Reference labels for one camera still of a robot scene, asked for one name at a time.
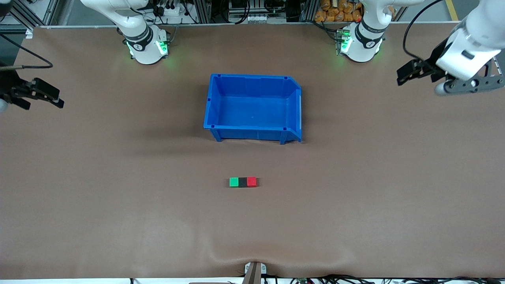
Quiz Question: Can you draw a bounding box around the white power strip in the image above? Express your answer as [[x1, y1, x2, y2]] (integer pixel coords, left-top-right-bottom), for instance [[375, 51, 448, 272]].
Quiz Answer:
[[152, 0, 184, 19]]

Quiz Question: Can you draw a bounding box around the brown table mat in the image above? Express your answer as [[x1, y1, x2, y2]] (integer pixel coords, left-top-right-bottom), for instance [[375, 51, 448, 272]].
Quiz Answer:
[[0, 23, 505, 279]]

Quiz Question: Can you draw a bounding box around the blue plastic storage bin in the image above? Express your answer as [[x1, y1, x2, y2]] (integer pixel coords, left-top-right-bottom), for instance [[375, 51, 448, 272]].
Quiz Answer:
[[203, 73, 303, 145]]

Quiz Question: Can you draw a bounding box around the black cable bundle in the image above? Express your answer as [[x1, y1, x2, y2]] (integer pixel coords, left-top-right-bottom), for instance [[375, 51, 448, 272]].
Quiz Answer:
[[290, 274, 505, 284]]

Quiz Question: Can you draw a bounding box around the orange snack bag pile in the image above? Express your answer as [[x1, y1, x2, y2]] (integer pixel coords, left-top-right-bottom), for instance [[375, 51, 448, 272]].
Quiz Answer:
[[314, 0, 363, 22]]

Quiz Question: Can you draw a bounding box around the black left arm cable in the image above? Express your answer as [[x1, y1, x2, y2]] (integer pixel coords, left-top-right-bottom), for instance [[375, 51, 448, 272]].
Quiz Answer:
[[403, 0, 447, 60]]

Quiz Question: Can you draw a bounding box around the silver table edge rail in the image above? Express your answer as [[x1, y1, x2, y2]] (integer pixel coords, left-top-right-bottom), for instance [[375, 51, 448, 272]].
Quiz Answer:
[[34, 21, 464, 29]]

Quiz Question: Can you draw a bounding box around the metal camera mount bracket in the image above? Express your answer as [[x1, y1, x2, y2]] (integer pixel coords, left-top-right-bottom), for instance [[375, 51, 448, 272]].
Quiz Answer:
[[243, 262, 268, 284]]

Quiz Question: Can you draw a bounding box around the aluminium frame post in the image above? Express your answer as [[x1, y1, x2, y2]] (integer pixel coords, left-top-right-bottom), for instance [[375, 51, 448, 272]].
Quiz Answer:
[[300, 0, 319, 22], [193, 0, 213, 24]]

